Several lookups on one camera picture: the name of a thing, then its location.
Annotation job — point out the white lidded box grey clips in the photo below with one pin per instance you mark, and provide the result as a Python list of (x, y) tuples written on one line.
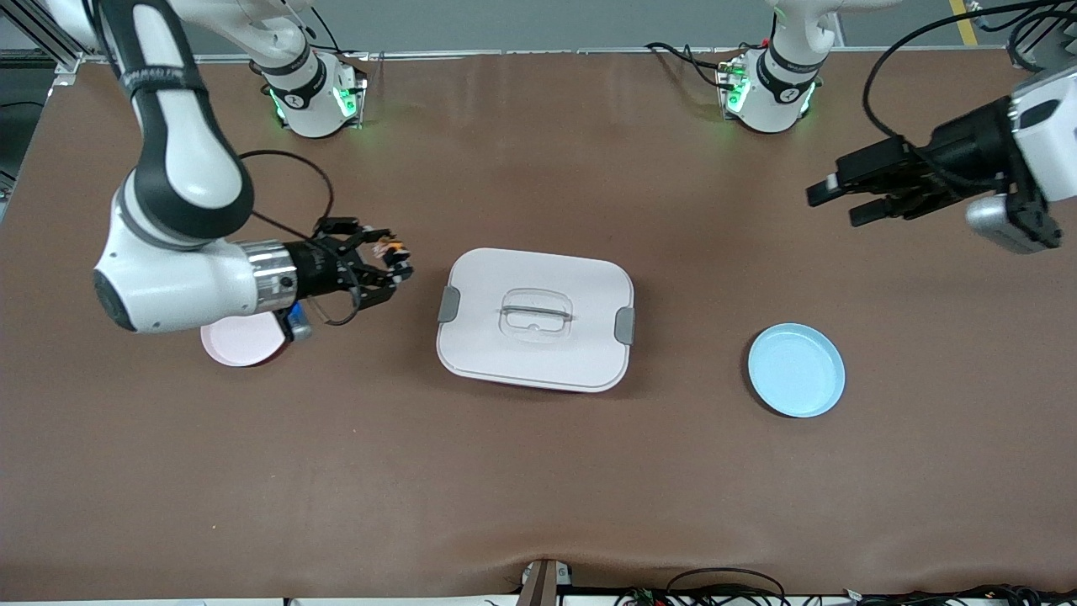
[(534, 353)]

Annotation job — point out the orange and black push switch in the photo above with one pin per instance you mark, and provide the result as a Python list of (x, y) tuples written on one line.
[(389, 248)]

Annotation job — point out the light blue round plate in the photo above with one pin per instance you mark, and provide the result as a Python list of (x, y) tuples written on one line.
[(796, 370)]

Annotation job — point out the aluminium frame struts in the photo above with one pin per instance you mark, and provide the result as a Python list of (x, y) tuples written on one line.
[(46, 38)]

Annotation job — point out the front camera mount bracket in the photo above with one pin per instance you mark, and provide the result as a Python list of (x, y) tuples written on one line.
[(543, 585)]

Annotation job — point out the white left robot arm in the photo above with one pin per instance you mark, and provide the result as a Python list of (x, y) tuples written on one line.
[(778, 93)]

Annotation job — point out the silver table edge rail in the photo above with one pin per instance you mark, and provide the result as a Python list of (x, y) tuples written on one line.
[(547, 52)]

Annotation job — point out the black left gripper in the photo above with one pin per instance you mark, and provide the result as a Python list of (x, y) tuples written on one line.
[(968, 145)]

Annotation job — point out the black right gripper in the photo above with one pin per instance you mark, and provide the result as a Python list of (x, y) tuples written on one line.
[(315, 268)]

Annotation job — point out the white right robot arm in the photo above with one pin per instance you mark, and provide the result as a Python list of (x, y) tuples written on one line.
[(185, 185)]

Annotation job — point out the pale pink round plate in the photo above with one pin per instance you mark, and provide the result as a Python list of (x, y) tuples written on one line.
[(240, 345)]

